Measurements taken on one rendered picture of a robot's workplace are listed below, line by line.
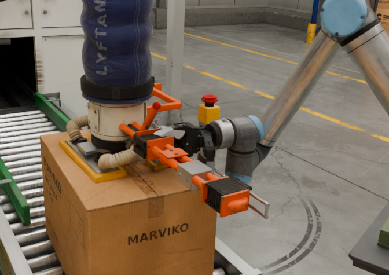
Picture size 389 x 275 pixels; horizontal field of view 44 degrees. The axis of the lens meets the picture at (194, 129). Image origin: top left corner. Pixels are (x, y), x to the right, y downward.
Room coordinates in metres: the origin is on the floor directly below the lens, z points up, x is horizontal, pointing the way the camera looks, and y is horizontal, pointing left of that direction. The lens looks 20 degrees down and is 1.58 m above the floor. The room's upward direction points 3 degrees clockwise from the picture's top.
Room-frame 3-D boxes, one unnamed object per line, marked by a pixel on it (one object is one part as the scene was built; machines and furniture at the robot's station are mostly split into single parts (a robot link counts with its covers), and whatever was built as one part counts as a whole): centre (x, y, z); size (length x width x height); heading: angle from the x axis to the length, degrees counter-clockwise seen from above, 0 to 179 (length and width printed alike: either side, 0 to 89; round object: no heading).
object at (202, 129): (1.35, 0.00, 1.07); 0.12 x 0.09 x 0.08; 123
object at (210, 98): (1.92, -0.06, 1.02); 0.07 x 0.07 x 0.04
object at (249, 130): (1.44, -0.15, 1.07); 0.12 x 0.09 x 0.10; 123
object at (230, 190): (0.98, -0.07, 1.07); 0.08 x 0.07 x 0.05; 33
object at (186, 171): (1.09, -0.01, 1.07); 0.07 x 0.07 x 0.04; 33
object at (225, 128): (1.39, -0.08, 1.07); 0.09 x 0.05 x 0.10; 33
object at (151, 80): (1.48, 0.25, 1.19); 0.23 x 0.23 x 0.04
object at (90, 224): (1.47, 0.24, 0.75); 0.60 x 0.40 x 0.40; 29
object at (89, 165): (1.43, 0.33, 0.97); 0.34 x 0.10 x 0.05; 33
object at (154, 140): (1.27, 0.11, 1.08); 0.10 x 0.08 x 0.06; 123
